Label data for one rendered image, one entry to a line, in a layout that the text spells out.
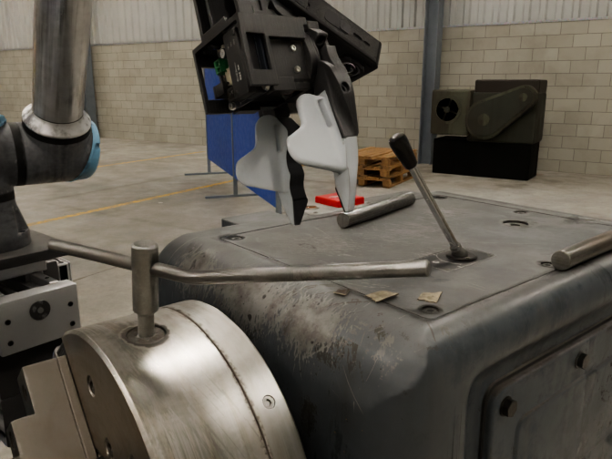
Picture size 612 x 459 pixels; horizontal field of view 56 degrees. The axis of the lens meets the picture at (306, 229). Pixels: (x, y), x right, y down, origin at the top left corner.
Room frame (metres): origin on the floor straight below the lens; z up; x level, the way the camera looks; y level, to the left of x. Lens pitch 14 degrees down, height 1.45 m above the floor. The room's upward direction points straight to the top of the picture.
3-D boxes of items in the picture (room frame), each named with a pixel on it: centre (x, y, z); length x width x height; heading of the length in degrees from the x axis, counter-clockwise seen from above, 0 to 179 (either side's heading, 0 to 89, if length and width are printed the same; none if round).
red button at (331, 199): (0.94, -0.06, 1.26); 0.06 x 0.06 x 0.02; 40
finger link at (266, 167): (0.47, 0.03, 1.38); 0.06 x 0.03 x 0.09; 129
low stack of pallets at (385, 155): (8.72, -1.10, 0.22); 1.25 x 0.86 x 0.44; 150
